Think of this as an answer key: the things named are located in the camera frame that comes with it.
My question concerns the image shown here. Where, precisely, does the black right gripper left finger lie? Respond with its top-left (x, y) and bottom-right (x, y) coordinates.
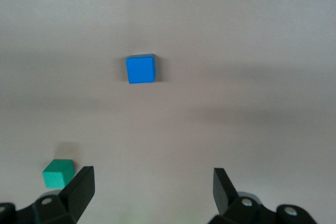
top-left (15, 165), bottom-right (96, 224)

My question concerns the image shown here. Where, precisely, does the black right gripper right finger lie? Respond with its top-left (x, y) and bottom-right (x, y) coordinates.
top-left (209, 167), bottom-right (276, 224)

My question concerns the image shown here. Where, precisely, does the blue cube block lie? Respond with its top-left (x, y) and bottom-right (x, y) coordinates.
top-left (125, 53), bottom-right (158, 85)

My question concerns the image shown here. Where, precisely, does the green cube block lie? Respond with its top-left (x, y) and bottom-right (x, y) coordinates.
top-left (41, 158), bottom-right (75, 189)

